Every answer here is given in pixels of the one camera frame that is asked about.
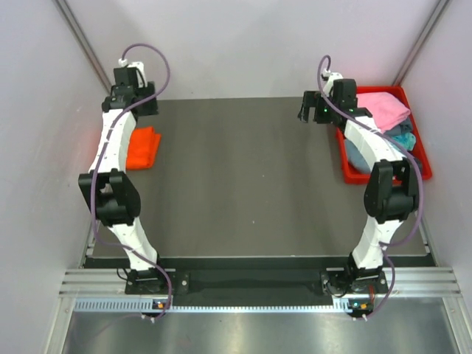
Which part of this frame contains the orange t-shirt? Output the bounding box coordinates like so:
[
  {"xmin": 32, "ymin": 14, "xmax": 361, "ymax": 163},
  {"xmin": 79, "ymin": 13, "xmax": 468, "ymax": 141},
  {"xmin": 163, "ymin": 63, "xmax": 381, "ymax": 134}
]
[{"xmin": 126, "ymin": 126, "xmax": 162, "ymax": 170}]

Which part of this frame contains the aluminium frame rail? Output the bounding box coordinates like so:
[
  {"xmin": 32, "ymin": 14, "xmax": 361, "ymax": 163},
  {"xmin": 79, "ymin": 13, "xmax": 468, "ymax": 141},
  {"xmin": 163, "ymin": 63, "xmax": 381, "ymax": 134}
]
[{"xmin": 59, "ymin": 267, "xmax": 462, "ymax": 298}]

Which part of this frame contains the blue-grey folded t-shirt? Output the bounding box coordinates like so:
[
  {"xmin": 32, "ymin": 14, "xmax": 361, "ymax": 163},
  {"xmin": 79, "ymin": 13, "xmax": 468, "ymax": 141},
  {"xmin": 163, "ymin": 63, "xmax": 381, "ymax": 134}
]
[{"xmin": 344, "ymin": 139, "xmax": 371, "ymax": 174}]

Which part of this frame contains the pink folded t-shirt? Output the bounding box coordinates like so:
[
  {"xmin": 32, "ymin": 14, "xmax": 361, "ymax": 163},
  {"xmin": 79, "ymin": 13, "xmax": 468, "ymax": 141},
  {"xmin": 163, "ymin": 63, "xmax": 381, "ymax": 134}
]
[{"xmin": 357, "ymin": 91, "xmax": 411, "ymax": 133}]

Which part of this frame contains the teal folded t-shirt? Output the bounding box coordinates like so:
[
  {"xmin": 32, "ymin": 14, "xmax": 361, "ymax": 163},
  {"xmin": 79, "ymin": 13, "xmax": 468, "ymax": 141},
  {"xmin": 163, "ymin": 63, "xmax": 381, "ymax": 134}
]
[{"xmin": 392, "ymin": 132, "xmax": 417, "ymax": 152}]

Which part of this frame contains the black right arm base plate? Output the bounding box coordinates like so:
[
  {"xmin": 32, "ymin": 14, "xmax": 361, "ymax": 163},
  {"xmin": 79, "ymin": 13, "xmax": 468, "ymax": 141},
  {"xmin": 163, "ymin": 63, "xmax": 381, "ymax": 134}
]
[{"xmin": 320, "ymin": 268, "xmax": 388, "ymax": 297}]

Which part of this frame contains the grey-blue folded t-shirt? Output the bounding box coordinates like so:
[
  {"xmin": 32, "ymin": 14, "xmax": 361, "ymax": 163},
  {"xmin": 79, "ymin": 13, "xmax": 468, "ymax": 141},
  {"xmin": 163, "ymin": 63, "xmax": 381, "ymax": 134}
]
[{"xmin": 385, "ymin": 118, "xmax": 414, "ymax": 136}]

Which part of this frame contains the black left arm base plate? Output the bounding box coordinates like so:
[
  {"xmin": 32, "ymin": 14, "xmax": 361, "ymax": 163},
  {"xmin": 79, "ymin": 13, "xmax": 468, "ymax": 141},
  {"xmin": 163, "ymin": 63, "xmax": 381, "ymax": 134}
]
[{"xmin": 125, "ymin": 268, "xmax": 190, "ymax": 295}]

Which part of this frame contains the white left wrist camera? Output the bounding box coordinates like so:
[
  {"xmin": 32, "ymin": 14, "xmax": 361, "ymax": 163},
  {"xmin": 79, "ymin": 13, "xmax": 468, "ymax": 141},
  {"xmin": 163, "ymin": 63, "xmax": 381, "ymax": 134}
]
[{"xmin": 118, "ymin": 58, "xmax": 148, "ymax": 89}]

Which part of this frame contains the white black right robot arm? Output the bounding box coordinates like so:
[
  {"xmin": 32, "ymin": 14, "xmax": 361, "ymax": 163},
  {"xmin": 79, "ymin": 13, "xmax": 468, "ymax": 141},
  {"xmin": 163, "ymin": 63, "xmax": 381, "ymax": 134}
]
[{"xmin": 298, "ymin": 73, "xmax": 422, "ymax": 292}]

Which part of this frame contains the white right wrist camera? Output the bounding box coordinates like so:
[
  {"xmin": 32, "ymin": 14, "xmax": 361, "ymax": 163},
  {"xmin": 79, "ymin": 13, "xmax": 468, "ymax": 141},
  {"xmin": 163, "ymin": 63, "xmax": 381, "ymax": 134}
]
[{"xmin": 320, "ymin": 69, "xmax": 344, "ymax": 97}]

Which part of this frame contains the red plastic bin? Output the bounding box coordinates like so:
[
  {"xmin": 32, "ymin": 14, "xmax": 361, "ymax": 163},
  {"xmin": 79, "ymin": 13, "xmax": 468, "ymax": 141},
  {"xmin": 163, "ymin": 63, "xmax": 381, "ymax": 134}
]
[{"xmin": 335, "ymin": 86, "xmax": 433, "ymax": 184}]

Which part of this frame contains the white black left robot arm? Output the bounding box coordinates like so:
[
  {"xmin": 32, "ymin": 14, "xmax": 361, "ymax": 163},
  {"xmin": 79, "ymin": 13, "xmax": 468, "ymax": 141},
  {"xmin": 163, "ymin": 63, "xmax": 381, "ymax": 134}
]
[{"xmin": 78, "ymin": 61, "xmax": 167, "ymax": 293}]

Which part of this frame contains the grey slotted cable duct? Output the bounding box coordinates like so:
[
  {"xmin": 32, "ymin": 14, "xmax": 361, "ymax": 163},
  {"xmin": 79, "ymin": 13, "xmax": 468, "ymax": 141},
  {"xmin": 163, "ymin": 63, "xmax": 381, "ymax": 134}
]
[{"xmin": 74, "ymin": 298, "xmax": 368, "ymax": 313}]

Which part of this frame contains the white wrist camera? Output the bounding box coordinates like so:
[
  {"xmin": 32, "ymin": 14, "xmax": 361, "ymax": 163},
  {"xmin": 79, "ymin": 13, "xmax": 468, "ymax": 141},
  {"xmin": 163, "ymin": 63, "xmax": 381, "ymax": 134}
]
[
  {"xmin": 118, "ymin": 58, "xmax": 148, "ymax": 89},
  {"xmin": 320, "ymin": 69, "xmax": 344, "ymax": 97}
]

